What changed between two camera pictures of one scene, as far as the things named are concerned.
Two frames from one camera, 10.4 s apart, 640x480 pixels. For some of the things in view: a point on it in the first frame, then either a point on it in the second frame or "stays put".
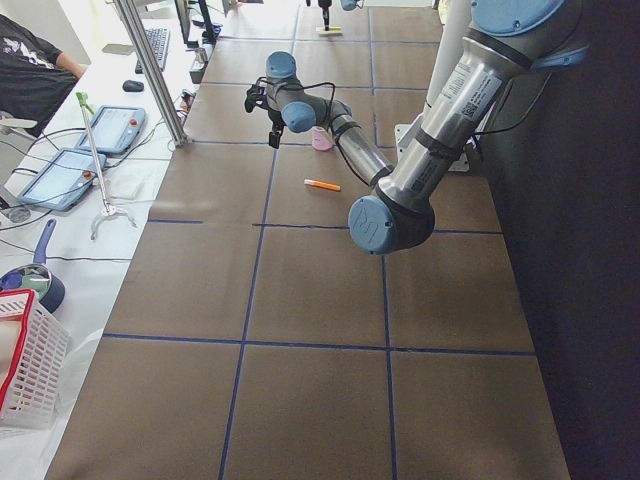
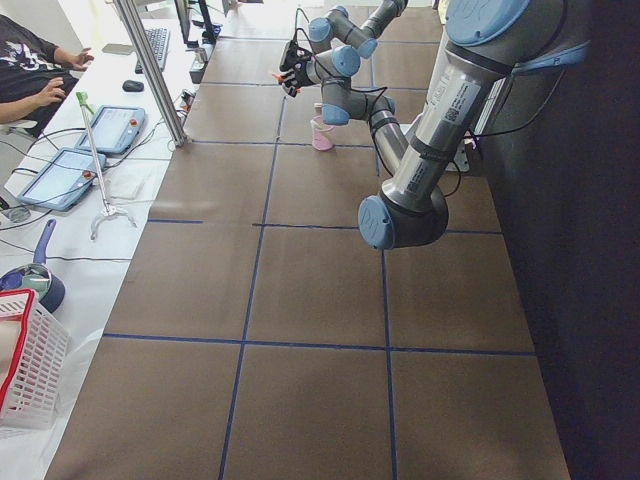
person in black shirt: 34,78 stays put
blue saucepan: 38,278 stays put
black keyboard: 159,40 stays put
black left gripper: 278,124 to 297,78
